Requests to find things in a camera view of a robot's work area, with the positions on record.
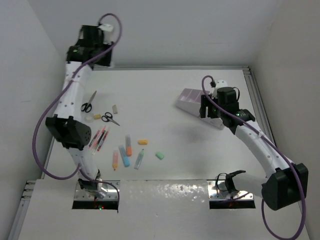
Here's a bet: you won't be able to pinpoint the large black scissors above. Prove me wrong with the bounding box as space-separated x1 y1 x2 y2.
81 91 97 113

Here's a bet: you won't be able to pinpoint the small black scissors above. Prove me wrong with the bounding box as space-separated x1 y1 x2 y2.
101 111 120 126

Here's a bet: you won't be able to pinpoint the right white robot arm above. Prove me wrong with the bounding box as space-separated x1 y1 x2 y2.
199 87 309 211

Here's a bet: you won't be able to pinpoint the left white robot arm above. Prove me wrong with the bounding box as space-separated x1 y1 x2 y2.
45 24 114 199

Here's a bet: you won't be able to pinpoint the white three-slot organizer right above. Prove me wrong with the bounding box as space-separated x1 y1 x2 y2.
200 117 225 130

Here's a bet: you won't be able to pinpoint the white three-slot organizer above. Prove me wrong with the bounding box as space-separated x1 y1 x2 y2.
200 117 225 130
175 88 203 118

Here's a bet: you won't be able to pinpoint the white three-slot organizer left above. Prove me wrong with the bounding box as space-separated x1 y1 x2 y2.
175 88 203 118

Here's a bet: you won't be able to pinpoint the beige eraser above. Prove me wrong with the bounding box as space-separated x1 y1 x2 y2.
112 104 118 114

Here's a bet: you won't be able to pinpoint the yellow eraser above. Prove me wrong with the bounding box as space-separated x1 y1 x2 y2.
94 114 101 120

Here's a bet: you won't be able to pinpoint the clear tape roll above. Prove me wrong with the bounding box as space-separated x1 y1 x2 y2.
84 113 95 123

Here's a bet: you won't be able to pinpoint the green highlighter cap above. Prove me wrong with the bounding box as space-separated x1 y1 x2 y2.
155 151 165 160

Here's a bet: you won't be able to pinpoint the blue highlighter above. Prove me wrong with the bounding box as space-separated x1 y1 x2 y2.
118 145 130 168

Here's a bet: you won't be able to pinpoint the orange pink highlighter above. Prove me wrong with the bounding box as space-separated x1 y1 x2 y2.
112 150 119 171

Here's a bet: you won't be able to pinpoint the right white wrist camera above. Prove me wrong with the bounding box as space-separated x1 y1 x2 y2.
210 79 228 98

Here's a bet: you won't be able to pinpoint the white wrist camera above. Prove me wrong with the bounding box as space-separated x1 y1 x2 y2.
210 79 228 98
98 23 114 34

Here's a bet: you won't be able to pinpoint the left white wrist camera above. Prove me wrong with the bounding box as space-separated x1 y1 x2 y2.
98 23 114 34

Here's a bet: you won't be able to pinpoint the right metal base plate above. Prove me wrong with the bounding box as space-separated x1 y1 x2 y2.
207 179 254 201

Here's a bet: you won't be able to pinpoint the metal base plate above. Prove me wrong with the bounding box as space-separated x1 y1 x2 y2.
73 179 120 201
207 179 254 201

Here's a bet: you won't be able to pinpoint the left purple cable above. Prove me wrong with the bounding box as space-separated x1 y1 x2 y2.
32 13 123 202

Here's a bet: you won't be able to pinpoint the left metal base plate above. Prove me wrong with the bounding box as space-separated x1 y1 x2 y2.
73 179 120 201

